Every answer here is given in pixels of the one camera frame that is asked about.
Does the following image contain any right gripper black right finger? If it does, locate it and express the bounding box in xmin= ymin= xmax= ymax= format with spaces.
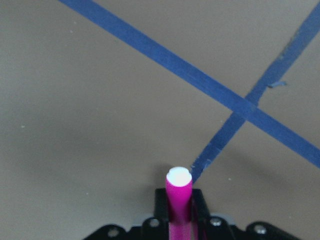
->
xmin=191 ymin=188 xmax=211 ymax=225

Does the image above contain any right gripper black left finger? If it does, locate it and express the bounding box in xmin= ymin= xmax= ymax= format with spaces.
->
xmin=153 ymin=188 xmax=170 ymax=225

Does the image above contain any pink pen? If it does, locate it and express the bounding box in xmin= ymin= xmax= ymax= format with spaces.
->
xmin=165 ymin=166 xmax=193 ymax=240

